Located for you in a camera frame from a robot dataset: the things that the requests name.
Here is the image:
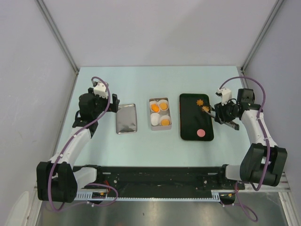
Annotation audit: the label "white paper cup front-right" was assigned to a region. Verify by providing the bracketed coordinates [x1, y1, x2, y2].
[159, 115, 171, 126]

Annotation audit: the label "silver tin lid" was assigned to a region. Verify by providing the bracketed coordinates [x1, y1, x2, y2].
[116, 104, 137, 134]

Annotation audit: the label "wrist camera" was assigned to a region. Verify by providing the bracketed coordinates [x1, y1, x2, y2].
[93, 81, 108, 99]
[216, 88, 232, 106]

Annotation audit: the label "lavender cookie tin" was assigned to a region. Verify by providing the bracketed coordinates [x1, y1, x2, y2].
[149, 97, 172, 131]

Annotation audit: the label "orange pineapple cookie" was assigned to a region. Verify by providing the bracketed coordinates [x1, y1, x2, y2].
[150, 104, 160, 113]

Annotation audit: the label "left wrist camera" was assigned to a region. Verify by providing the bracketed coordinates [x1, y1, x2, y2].
[93, 81, 108, 99]

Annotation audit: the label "pink round cookie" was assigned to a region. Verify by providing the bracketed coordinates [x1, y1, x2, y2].
[197, 129, 206, 137]

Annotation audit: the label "black tray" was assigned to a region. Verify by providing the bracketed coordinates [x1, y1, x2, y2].
[179, 93, 214, 141]

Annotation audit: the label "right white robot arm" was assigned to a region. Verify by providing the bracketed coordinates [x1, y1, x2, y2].
[214, 88, 287, 190]

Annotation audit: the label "white paper cup back-left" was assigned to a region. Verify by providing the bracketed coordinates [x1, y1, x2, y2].
[150, 101, 160, 113]

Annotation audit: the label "purple cable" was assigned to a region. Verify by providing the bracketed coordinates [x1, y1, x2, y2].
[221, 76, 270, 223]
[49, 76, 119, 210]

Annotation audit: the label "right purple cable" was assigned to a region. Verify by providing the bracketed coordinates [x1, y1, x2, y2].
[221, 76, 270, 223]

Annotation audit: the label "brown star cookie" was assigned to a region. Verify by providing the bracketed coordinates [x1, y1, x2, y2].
[196, 99, 204, 106]

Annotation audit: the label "brown flower cookie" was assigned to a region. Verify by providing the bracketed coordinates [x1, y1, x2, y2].
[202, 106, 210, 112]

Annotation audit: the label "round orange cookie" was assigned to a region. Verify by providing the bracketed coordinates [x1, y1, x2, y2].
[159, 102, 168, 111]
[160, 119, 170, 126]

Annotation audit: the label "aluminium frame post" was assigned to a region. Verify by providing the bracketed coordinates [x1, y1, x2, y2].
[35, 0, 79, 75]
[240, 0, 286, 73]

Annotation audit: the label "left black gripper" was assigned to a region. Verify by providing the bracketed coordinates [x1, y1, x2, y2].
[88, 88, 119, 118]

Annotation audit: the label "metal tongs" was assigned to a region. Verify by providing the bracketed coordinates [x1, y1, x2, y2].
[200, 106, 239, 130]

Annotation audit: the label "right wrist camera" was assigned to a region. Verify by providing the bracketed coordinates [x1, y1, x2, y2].
[216, 88, 232, 106]

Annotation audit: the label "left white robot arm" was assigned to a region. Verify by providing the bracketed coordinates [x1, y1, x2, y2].
[36, 93, 120, 203]

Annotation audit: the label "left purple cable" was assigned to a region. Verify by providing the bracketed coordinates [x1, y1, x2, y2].
[49, 76, 119, 210]

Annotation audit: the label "right aluminium frame post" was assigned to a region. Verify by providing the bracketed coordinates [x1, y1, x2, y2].
[240, 0, 286, 73]

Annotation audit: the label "white paper cup front-left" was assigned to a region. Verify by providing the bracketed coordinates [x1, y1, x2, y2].
[150, 113, 160, 126]

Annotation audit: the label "left aluminium frame post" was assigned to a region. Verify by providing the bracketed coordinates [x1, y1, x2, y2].
[35, 0, 79, 75]

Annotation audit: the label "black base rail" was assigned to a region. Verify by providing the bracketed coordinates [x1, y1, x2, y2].
[70, 165, 245, 203]

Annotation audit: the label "white cable duct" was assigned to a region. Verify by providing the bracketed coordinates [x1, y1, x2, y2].
[74, 191, 236, 203]

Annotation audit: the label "white paper cup back-right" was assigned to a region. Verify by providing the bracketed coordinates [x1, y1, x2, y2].
[158, 99, 169, 112]

